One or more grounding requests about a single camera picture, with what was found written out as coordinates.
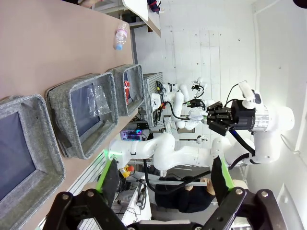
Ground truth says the computer with coloured lights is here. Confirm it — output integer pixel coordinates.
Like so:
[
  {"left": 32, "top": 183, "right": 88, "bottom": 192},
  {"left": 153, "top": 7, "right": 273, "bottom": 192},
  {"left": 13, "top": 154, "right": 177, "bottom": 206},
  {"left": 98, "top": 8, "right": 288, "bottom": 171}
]
[{"left": 119, "top": 129, "right": 148, "bottom": 142}]

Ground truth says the aluminium frame rail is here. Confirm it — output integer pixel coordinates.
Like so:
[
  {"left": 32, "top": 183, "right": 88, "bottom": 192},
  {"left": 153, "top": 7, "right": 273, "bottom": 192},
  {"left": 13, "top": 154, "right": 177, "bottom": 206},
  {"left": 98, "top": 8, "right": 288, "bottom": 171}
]
[{"left": 38, "top": 153, "right": 113, "bottom": 230}]

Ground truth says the clear plastic cup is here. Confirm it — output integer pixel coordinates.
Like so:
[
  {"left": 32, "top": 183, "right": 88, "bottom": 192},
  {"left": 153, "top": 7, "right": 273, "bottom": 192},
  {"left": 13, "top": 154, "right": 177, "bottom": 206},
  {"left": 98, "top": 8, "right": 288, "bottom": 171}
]
[{"left": 86, "top": 85, "right": 112, "bottom": 118}]

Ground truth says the white blue paper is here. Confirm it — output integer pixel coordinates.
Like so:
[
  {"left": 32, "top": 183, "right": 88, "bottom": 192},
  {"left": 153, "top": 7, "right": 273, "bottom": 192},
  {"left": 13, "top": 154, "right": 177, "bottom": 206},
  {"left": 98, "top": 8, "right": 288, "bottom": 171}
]
[{"left": 188, "top": 109, "right": 208, "bottom": 123}]

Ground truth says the clear plastic water bottle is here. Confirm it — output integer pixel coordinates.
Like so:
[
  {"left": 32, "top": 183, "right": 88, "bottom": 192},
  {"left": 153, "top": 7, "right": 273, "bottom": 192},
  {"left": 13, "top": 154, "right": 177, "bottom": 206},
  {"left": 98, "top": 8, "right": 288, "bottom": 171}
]
[{"left": 113, "top": 23, "right": 130, "bottom": 51}]

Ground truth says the grey slotted panel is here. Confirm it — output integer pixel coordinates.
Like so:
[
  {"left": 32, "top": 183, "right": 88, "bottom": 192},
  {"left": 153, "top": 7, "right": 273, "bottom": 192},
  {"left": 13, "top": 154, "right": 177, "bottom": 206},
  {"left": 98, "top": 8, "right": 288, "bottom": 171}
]
[{"left": 142, "top": 72, "right": 165, "bottom": 128}]

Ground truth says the grey fabric basket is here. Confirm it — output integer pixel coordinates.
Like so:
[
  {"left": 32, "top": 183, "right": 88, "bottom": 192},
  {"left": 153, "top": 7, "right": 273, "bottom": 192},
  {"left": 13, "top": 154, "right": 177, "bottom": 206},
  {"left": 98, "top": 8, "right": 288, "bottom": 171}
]
[
  {"left": 45, "top": 71, "right": 119, "bottom": 160},
  {"left": 0, "top": 94, "right": 66, "bottom": 230},
  {"left": 105, "top": 63, "right": 146, "bottom": 118}
]

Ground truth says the seated person in dark clothes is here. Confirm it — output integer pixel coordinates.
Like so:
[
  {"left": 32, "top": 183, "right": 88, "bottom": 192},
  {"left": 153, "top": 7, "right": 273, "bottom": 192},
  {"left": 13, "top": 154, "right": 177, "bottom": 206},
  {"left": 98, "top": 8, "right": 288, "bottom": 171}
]
[{"left": 154, "top": 176, "right": 248, "bottom": 214}]

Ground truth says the white table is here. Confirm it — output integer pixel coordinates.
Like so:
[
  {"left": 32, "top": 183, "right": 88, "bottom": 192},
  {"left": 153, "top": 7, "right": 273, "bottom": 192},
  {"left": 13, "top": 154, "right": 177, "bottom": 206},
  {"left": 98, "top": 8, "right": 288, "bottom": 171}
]
[{"left": 122, "top": 0, "right": 162, "bottom": 37}]

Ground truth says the crushed red can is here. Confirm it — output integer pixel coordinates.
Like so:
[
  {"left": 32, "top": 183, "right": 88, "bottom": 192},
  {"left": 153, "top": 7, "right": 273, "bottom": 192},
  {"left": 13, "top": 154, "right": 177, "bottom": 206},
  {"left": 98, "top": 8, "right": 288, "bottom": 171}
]
[{"left": 123, "top": 80, "right": 131, "bottom": 106}]

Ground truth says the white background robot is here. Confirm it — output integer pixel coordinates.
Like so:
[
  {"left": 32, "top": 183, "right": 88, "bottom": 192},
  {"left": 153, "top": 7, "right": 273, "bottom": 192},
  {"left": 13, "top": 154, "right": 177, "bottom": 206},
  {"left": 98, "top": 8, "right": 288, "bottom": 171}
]
[{"left": 150, "top": 76, "right": 209, "bottom": 131}]

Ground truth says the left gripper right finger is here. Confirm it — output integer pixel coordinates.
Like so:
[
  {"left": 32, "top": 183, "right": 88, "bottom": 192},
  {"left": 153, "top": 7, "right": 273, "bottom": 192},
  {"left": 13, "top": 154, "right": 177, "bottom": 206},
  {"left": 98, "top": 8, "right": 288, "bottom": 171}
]
[{"left": 201, "top": 155, "right": 288, "bottom": 230}]

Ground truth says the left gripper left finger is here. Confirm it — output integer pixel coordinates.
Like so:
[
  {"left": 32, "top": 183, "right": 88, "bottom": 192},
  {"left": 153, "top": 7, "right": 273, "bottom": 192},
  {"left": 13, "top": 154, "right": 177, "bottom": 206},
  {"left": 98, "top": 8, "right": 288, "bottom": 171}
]
[{"left": 44, "top": 158, "right": 126, "bottom": 230}]

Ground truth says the yellow red emergency stop button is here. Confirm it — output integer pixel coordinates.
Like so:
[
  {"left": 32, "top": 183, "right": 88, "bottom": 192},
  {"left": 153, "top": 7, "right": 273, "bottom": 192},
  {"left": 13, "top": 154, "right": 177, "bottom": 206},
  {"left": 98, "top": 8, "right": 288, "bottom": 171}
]
[{"left": 119, "top": 164, "right": 135, "bottom": 179}]

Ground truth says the person's left hand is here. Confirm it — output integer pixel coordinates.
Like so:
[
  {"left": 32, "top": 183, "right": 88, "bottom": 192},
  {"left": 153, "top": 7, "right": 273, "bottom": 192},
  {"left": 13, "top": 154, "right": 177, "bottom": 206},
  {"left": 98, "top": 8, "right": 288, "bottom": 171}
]
[{"left": 80, "top": 0, "right": 104, "bottom": 9}]

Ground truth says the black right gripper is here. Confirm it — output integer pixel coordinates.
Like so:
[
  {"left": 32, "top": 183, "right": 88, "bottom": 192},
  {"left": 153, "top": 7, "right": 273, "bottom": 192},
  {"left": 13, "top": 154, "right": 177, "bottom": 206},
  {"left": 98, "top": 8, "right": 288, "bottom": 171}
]
[{"left": 206, "top": 99, "right": 256, "bottom": 138}]

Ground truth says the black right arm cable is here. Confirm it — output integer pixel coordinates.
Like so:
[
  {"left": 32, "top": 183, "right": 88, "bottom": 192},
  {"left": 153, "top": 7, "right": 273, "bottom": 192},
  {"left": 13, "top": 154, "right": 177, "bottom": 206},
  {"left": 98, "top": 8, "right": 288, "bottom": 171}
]
[{"left": 143, "top": 129, "right": 257, "bottom": 194}]

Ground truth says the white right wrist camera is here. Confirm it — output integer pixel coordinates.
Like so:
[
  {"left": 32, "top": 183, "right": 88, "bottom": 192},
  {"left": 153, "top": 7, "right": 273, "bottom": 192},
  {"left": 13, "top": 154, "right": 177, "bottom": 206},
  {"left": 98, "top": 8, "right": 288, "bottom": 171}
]
[{"left": 237, "top": 80, "right": 256, "bottom": 110}]

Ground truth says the white side desk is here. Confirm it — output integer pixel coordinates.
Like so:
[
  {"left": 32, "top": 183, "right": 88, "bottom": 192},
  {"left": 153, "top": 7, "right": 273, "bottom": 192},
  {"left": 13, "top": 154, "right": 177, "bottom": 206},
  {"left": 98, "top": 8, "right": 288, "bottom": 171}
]
[{"left": 119, "top": 176, "right": 153, "bottom": 227}]

